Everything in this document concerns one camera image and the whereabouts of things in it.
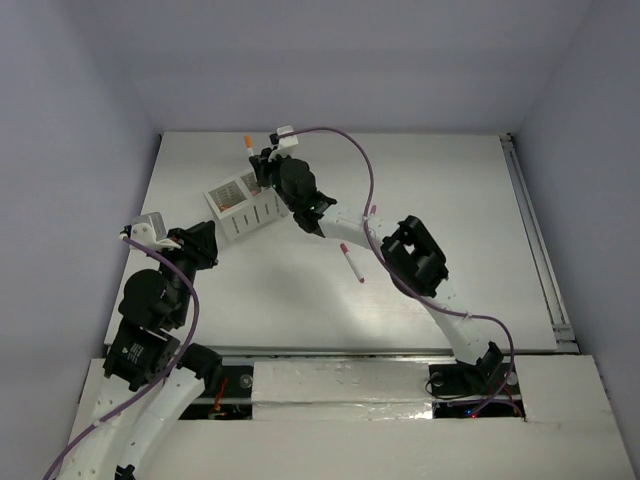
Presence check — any aluminium rail front edge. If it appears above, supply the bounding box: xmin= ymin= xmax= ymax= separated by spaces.
xmin=207 ymin=345 xmax=453 ymax=357

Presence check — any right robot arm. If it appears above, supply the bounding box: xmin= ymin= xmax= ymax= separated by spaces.
xmin=249 ymin=148 xmax=504 ymax=395

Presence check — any pink capped white marker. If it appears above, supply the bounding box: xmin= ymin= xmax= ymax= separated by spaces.
xmin=340 ymin=243 xmax=365 ymax=284

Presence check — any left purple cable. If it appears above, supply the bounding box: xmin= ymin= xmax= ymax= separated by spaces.
xmin=42 ymin=237 xmax=201 ymax=480

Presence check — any white foam base cover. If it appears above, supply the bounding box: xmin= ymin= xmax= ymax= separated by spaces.
xmin=61 ymin=355 xmax=633 ymax=479

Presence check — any white two-compartment slotted holder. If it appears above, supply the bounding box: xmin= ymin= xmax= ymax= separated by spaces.
xmin=203 ymin=168 xmax=289 ymax=243

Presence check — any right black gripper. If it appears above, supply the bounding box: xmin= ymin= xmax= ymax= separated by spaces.
xmin=253 ymin=146 xmax=299 ymax=212

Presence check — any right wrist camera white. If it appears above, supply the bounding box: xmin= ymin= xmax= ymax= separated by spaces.
xmin=269 ymin=125 xmax=299 ymax=160

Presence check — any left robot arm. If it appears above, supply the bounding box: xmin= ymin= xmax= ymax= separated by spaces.
xmin=103 ymin=213 xmax=223 ymax=479

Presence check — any aluminium rail edge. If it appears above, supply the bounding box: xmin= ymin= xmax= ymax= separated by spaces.
xmin=500 ymin=134 xmax=580 ymax=354
xmin=207 ymin=345 xmax=453 ymax=357

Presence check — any orange capped white marker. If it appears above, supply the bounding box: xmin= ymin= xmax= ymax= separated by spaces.
xmin=244 ymin=135 xmax=255 ymax=157

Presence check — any aluminium rail right edge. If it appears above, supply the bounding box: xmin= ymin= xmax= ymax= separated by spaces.
xmin=500 ymin=134 xmax=580 ymax=354

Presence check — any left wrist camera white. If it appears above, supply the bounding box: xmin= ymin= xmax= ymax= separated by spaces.
xmin=118 ymin=212 xmax=180 ymax=252

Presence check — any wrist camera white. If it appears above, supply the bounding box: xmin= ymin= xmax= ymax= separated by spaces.
xmin=118 ymin=212 xmax=180 ymax=252
xmin=269 ymin=125 xmax=299 ymax=160

